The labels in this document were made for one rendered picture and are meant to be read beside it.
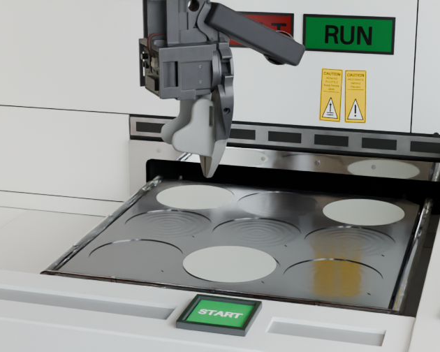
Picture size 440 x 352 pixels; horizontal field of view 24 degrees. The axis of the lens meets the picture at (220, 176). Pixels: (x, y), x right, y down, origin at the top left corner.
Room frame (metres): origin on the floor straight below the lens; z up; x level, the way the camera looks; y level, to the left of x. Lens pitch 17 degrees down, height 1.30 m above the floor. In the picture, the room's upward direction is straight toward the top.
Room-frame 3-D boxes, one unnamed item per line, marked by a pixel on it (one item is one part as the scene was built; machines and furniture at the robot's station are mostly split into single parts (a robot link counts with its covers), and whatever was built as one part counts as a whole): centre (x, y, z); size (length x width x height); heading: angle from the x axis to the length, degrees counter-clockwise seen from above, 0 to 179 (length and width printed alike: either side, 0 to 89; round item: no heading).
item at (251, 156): (1.31, -0.09, 0.89); 0.44 x 0.02 x 0.10; 74
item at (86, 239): (1.15, 0.13, 0.90); 0.37 x 0.01 x 0.01; 164
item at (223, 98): (1.05, 0.00, 1.07); 0.05 x 0.02 x 0.09; 22
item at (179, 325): (0.74, 0.00, 0.96); 0.06 x 0.06 x 0.01; 74
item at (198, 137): (1.04, 0.02, 1.03); 0.06 x 0.03 x 0.09; 112
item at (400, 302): (1.05, -0.22, 0.90); 0.37 x 0.01 x 0.01; 164
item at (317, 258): (1.11, -0.04, 0.90); 0.34 x 0.34 x 0.01; 74
